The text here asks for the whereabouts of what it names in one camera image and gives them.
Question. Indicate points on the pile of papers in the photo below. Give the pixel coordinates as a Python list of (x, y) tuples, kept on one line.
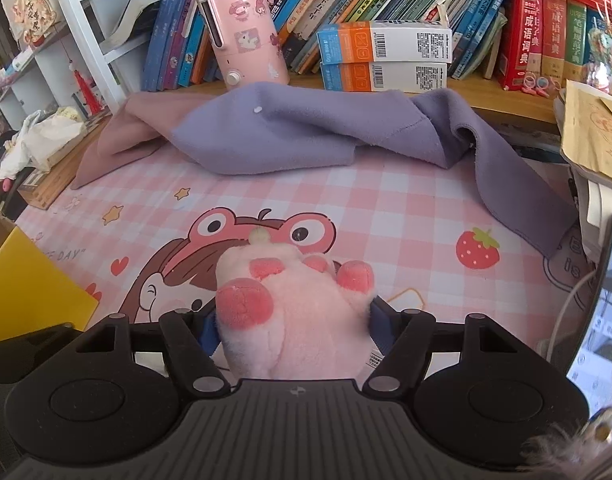
[(591, 210)]

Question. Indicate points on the pink printed tablecloth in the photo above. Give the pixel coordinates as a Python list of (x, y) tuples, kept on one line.
[(411, 200)]

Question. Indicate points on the grey fluffy trim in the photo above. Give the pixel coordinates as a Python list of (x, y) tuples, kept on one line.
[(566, 440)]

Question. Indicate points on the blue orange white box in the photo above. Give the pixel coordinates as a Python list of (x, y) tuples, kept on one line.
[(386, 77), (386, 42)]

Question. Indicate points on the red tassel ornament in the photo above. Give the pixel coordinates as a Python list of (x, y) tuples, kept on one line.
[(85, 90)]

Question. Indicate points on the pink plush toy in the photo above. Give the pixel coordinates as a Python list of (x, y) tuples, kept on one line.
[(296, 320)]

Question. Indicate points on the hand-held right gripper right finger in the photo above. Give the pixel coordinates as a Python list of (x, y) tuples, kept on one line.
[(383, 327)]

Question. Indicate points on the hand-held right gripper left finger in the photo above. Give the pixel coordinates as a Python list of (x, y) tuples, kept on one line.
[(210, 335)]

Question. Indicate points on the pink cartoon figure card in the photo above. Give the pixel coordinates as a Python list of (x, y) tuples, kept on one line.
[(28, 5)]

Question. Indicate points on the white plastic bag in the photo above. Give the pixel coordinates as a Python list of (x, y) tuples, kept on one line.
[(45, 140)]

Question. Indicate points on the white metal shelf frame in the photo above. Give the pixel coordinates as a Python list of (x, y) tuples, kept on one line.
[(88, 25)]

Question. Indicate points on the thick red dictionary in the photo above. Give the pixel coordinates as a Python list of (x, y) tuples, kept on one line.
[(521, 35)]

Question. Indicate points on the purple fleece cloth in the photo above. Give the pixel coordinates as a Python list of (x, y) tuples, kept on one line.
[(311, 130)]

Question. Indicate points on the row of children's books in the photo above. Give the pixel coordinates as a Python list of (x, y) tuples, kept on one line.
[(175, 35)]

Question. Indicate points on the brown paper envelope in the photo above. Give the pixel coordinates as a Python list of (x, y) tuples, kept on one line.
[(591, 130)]

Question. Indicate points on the white cabinet shelf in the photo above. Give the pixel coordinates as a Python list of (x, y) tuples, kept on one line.
[(40, 75)]

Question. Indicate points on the pile of clothes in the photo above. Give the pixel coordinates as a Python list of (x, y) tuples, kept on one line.
[(0, 160)]

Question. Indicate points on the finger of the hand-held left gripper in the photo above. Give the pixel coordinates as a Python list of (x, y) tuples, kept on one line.
[(15, 350)]

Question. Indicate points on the red tan spined dictionary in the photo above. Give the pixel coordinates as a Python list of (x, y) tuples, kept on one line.
[(554, 35)]

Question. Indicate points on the black smartphone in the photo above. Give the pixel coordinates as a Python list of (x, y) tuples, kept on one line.
[(606, 335)]

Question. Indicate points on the colourful ornament bundle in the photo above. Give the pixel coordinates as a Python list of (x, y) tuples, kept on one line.
[(606, 50)]

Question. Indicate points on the yellow cardboard box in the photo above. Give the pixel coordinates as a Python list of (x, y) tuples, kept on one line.
[(30, 290)]

